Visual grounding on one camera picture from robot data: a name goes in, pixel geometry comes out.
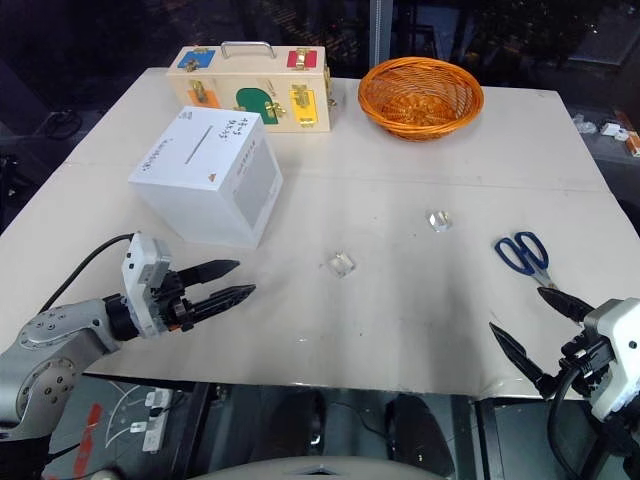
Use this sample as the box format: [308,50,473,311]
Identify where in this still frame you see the blue handled scissors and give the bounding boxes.
[494,230,559,292]

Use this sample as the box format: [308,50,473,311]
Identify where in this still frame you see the white power strip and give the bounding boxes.
[141,388,174,454]

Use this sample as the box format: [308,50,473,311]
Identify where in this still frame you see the wooden lock box with handle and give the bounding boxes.
[165,40,333,134]

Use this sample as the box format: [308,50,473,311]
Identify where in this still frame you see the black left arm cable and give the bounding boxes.
[38,232,137,314]

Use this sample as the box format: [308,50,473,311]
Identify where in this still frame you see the white cardboard box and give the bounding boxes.
[127,105,285,250]

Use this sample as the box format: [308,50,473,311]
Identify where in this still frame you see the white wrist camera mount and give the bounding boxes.
[581,297,640,422]
[120,233,174,340]

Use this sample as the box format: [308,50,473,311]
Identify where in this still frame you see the black coiled floor cable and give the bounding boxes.
[43,109,84,142]

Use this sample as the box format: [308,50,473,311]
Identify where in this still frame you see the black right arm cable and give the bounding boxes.
[545,367,607,480]

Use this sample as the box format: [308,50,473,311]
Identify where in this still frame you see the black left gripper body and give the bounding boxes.
[148,269,197,335]

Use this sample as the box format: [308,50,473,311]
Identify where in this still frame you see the orange wicker basket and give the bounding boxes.
[357,56,486,143]

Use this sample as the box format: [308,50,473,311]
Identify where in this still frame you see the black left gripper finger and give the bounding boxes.
[176,259,242,288]
[187,283,258,322]

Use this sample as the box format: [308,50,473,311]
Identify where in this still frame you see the grey robot torso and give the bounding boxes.
[203,455,454,480]

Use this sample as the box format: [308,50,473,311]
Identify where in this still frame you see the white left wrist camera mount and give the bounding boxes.
[120,233,174,340]

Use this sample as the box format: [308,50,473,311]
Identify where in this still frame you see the small white boxes on floor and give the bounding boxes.
[599,121,632,142]

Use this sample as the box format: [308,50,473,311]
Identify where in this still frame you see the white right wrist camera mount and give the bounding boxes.
[581,297,640,422]

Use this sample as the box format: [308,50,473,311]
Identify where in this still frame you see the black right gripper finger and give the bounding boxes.
[536,286,597,327]
[488,321,560,401]

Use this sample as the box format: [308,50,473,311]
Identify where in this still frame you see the clear plastic cube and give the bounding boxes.
[425,209,454,234]
[326,251,358,280]

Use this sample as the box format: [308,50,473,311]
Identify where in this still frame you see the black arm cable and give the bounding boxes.
[38,232,137,314]
[545,367,607,480]

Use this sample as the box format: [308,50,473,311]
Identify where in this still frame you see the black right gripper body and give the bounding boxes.
[547,333,615,401]

